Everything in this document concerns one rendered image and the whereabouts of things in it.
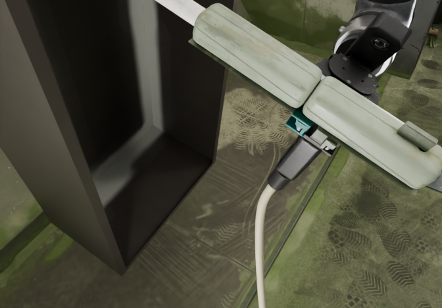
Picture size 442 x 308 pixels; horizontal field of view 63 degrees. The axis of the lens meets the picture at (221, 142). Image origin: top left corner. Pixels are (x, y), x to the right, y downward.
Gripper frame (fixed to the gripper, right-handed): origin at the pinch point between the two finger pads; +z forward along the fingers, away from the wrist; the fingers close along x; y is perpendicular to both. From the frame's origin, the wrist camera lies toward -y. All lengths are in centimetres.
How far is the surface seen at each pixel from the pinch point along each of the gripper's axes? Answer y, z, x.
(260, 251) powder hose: 34.7, 0.9, -7.6
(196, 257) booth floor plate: 143, -27, -3
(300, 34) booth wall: 139, -216, 28
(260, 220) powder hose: 27.0, -0.3, -3.4
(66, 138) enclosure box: 29.0, 8.5, 32.8
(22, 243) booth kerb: 171, 12, 72
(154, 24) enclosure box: 55, -52, 57
